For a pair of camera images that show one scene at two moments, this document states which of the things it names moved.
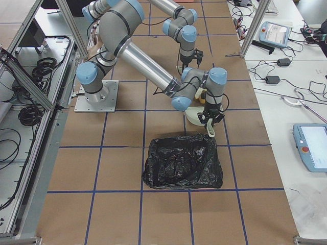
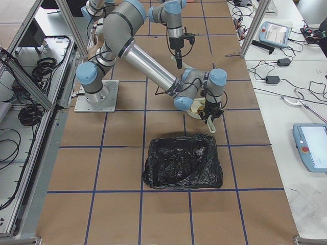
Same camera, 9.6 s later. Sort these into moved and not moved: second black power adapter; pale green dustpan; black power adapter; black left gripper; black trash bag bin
Moved: pale green dustpan; black left gripper
Not moved: black trash bag bin; second black power adapter; black power adapter
